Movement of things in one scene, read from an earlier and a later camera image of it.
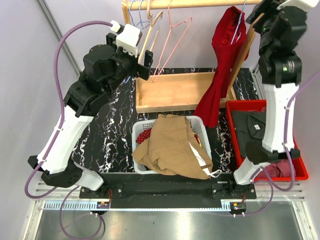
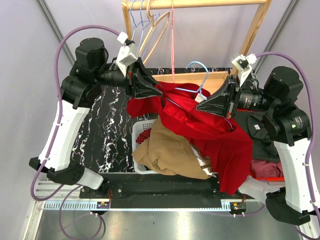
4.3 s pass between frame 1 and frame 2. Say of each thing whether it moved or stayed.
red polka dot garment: stayed
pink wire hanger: moved
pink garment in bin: stayed
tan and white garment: stayed
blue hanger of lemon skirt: moved
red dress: moved
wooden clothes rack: stayed
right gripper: moved
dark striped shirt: stayed
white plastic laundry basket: stayed
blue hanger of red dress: moved
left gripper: moved
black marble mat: stayed
